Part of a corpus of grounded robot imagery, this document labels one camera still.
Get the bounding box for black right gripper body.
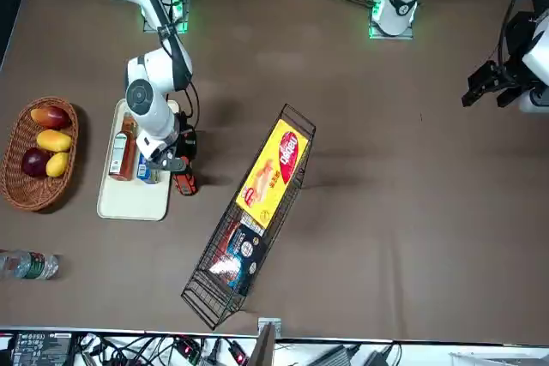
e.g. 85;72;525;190
148;144;190;175

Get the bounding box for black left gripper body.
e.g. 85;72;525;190
492;12;537;91

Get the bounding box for orange black barcode scanner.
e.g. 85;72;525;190
171;113;201;197

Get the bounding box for blue Oreo cookie box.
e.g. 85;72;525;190
136;153;162;185

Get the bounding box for amber tea beverage bottle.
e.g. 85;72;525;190
107;111;139;182

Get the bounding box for cream plastic tray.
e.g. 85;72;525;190
96;98;180;222

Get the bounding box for yellow snack box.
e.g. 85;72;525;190
235;118;309;230

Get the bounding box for small yellow mango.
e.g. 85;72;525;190
45;151;70;177

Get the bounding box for large yellow mango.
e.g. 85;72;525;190
36;129;73;153

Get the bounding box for dark blue red cookie box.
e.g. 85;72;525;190
208;218;269;297

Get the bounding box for red orange mango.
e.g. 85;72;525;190
30;105;71;129

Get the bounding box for brown wicker basket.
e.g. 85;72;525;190
0;96;81;213

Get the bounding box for clear water bottle green label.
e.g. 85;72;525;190
0;249;60;281

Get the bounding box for black plug with red light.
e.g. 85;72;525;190
178;339;202;363
230;341;250;366

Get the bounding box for brown cardboard board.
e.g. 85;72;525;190
248;322;276;366

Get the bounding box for black electronics box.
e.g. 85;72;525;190
10;331;75;366

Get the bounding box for grey power adapter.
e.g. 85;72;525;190
316;343;358;366

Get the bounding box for black power adapter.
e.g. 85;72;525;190
363;348;392;366

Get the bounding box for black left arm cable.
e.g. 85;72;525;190
497;0;549;68

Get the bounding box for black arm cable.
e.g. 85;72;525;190
497;0;549;68
133;0;202;129

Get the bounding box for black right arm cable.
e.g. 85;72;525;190
133;0;202;129

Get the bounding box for black wire rack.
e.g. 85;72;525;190
180;103;317;332

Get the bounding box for tangle of black cables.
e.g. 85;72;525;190
76;333;258;366

